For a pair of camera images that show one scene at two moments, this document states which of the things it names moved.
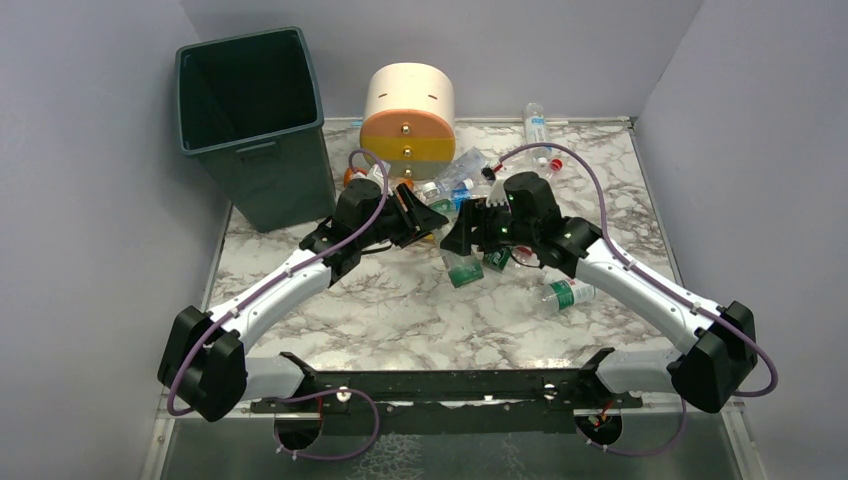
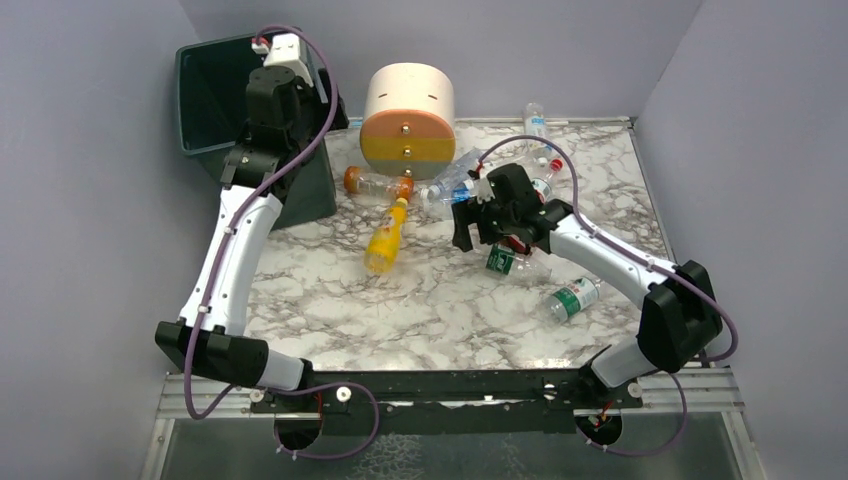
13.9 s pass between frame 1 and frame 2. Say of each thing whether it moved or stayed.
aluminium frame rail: stayed
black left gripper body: moved
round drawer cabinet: stayed
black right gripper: stayed
